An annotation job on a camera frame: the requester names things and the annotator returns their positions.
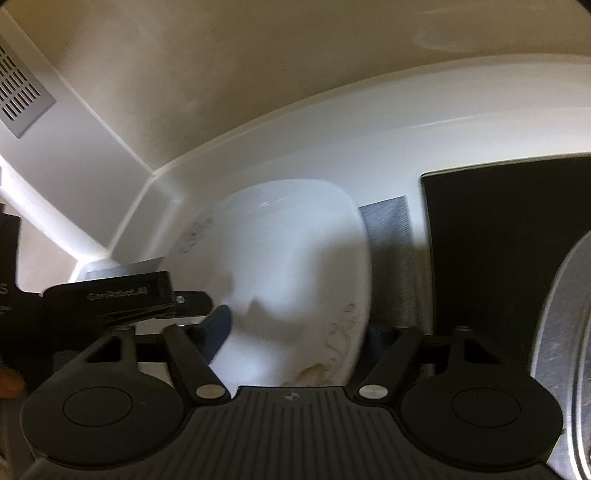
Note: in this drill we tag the white floral plate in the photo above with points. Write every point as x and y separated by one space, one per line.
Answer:
291 260

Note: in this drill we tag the metal vent grille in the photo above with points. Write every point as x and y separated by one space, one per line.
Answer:
23 98

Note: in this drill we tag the grey textured mat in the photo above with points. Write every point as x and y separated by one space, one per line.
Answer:
398 294

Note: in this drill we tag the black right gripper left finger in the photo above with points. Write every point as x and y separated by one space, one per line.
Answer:
191 348

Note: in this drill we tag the person's left hand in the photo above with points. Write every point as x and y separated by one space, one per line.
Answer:
11 383

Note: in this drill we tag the black induction cooktop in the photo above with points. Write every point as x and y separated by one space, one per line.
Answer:
498 235

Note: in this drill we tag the stainless steel pot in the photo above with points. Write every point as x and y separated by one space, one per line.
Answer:
561 359

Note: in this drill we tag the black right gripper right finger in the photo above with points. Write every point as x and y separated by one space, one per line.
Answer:
389 363

